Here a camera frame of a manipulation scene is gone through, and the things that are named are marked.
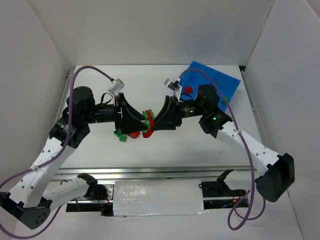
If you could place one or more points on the red rounded lego piece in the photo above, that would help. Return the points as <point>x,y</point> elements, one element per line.
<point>134,135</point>

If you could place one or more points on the red lego brick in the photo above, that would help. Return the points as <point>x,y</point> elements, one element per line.
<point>149,123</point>

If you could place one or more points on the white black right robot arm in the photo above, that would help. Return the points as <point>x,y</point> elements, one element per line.
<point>277,172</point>

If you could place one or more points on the green lego brick in bin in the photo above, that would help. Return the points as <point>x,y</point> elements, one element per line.
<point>225,100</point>

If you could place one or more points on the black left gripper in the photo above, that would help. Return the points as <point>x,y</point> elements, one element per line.
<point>118,112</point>

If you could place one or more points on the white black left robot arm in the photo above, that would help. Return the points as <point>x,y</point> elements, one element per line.
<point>30,201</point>

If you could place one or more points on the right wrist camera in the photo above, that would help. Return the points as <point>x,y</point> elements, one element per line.
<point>175,86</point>

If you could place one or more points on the green square lego upside down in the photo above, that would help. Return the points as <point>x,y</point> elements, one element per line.
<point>117,133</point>

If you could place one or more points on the green square lego studs up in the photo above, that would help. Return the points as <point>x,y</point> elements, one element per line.
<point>123,138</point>

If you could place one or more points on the white taped cover plate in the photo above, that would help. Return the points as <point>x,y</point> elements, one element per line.
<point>157,198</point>

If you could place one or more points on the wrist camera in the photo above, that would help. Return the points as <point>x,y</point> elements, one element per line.
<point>175,86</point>
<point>116,86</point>

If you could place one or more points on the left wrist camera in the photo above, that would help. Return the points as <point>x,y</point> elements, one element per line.
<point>116,86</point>

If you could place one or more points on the aluminium table edge rail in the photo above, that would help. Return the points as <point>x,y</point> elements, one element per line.
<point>130,173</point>

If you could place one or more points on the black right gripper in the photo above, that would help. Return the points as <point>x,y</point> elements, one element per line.
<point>175,113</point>

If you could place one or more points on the red arch lego piece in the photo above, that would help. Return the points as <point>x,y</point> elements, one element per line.
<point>188,90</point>

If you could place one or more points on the blue plastic sorting bin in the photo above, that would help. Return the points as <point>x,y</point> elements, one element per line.
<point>226,83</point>

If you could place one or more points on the green lego brick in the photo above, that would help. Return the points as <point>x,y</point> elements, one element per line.
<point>144,113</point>
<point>225,100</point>

